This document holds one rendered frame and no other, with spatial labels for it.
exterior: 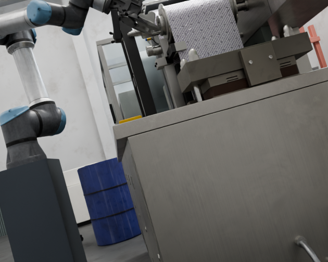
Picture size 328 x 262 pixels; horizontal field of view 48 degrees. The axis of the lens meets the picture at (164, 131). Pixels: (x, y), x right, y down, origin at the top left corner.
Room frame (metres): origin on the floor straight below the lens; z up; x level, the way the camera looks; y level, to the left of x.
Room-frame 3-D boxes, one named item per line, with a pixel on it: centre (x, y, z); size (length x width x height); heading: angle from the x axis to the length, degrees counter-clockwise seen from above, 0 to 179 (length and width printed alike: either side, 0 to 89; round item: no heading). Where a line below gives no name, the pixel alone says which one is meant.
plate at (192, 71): (1.16, -0.30, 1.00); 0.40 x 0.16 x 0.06; 98
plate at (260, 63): (1.08, -0.33, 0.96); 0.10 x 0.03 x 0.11; 98
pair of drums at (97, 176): (4.87, 0.78, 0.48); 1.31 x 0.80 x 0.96; 1
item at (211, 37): (1.28, -0.24, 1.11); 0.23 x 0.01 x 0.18; 98
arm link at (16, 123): (1.42, 0.54, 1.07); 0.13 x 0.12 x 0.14; 144
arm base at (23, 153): (1.41, 0.54, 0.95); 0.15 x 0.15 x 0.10
